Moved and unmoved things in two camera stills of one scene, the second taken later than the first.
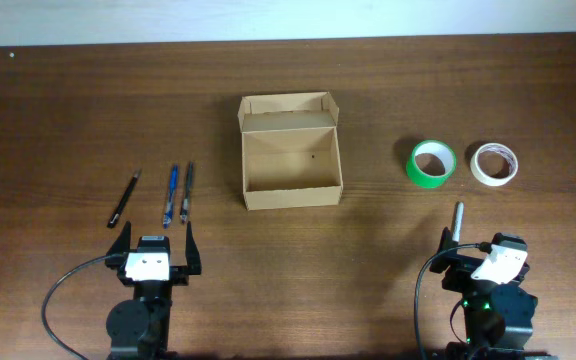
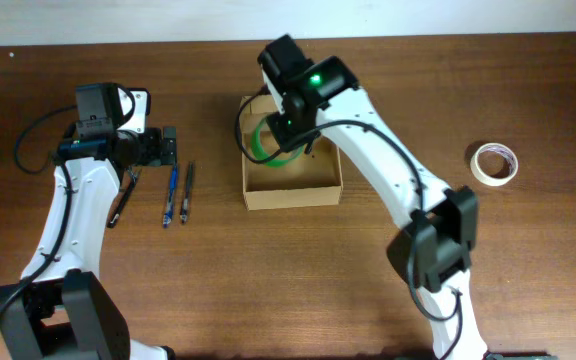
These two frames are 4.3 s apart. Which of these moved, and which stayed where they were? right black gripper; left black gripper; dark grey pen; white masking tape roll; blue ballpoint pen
Moved: right black gripper; left black gripper
Stayed: dark grey pen; white masking tape roll; blue ballpoint pen
